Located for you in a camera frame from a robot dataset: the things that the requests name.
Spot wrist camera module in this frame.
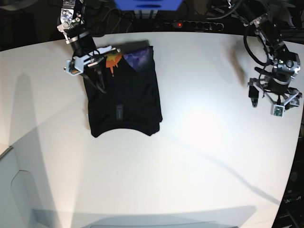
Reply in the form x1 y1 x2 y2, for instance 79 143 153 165
271 104 285 118
64 59 84 76

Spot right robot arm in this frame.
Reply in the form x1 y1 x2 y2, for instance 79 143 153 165
57 0 121 94

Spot black box with white lettering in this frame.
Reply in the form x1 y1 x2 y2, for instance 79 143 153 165
273 159 304 228

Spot blue plastic box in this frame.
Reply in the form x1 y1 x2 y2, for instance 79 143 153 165
114 0 183 11

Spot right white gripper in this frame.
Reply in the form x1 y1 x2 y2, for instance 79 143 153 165
71 46 121 93

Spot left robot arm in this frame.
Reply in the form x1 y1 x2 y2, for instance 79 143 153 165
228 0 302 117

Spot black T-shirt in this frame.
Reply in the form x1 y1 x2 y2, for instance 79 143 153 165
84 46 162 138

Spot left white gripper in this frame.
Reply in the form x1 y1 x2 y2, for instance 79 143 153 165
247 77 303 110

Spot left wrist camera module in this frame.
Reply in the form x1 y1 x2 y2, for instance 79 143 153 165
271 104 285 118

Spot black power strip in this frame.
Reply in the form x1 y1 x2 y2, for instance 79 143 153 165
154 20 224 32

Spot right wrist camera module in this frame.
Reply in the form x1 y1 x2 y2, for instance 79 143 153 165
64 59 84 76

